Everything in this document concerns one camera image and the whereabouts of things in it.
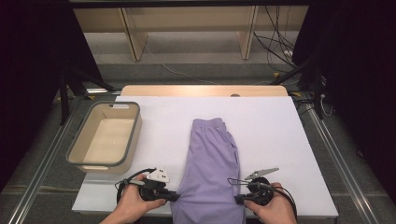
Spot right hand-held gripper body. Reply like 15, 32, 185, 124
226, 167, 280, 207

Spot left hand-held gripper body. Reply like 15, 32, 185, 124
138, 166, 172, 203

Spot purple shorts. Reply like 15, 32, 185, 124
170, 117, 247, 224

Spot beige storage bin grey rim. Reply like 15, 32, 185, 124
65, 101, 143, 174

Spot person's right hand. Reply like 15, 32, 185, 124
243, 182, 299, 224

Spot person's left hand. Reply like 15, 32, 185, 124
106, 173, 168, 224

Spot white table cover board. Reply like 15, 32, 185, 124
71, 95, 339, 218

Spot black tripod stand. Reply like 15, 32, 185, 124
57, 65, 117, 126
269, 55, 327, 121

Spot light wooden shelf unit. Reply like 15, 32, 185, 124
73, 6, 309, 62

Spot dark curtain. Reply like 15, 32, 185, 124
0, 0, 105, 191
291, 0, 396, 194

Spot left hand-held gripper black cable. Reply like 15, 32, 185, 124
114, 167, 157, 205

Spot hand-held gripper black cable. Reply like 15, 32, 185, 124
114, 167, 157, 205
273, 186, 299, 219

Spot right hand-held gripper black cable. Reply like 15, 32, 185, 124
273, 186, 299, 219

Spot aluminium floor rail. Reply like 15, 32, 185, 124
302, 98, 383, 224
7, 88, 122, 224

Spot white looped cable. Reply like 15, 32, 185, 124
320, 92, 334, 118

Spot thin white floor cable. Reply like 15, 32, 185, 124
136, 33, 219, 86

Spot bundle of black cables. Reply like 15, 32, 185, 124
252, 5, 301, 68

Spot black overhead frame bar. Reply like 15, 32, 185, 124
67, 0, 313, 9

